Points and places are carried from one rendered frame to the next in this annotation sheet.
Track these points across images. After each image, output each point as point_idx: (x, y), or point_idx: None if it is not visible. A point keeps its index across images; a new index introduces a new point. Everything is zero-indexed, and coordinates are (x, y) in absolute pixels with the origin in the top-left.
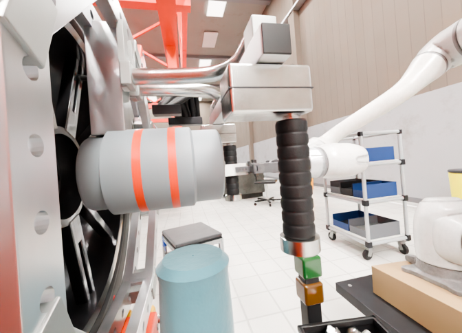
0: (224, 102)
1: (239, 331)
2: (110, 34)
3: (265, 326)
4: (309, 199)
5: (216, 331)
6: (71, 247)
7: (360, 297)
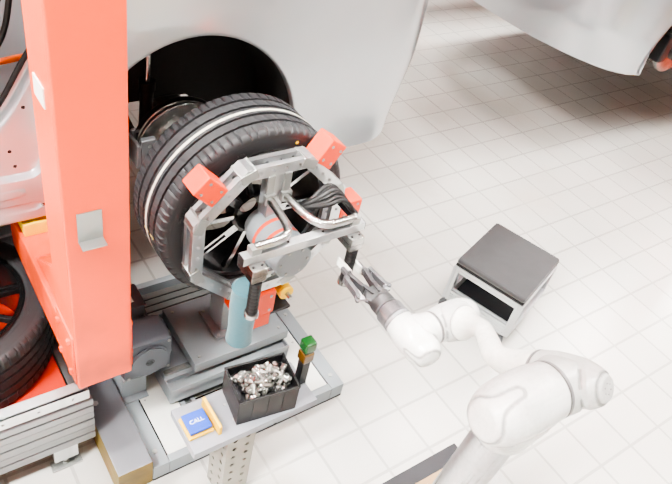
0: None
1: (414, 386)
2: None
3: (433, 411)
4: (249, 305)
5: (235, 308)
6: None
7: (433, 461)
